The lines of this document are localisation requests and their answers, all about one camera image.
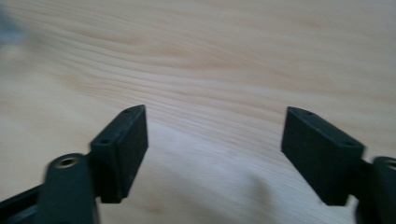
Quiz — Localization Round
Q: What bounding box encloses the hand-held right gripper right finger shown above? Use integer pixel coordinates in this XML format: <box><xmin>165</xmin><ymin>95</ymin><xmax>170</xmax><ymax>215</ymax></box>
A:
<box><xmin>280</xmin><ymin>105</ymin><xmax>366</xmax><ymax>207</ymax></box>

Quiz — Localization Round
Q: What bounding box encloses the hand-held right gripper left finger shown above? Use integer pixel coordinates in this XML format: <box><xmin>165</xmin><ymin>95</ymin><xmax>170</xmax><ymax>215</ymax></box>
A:
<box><xmin>89</xmin><ymin>104</ymin><xmax>149</xmax><ymax>204</ymax></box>

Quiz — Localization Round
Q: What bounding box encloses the blurred grey object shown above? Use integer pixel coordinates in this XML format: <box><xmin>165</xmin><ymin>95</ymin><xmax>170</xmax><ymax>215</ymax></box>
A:
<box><xmin>0</xmin><ymin>12</ymin><xmax>26</xmax><ymax>45</ymax></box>

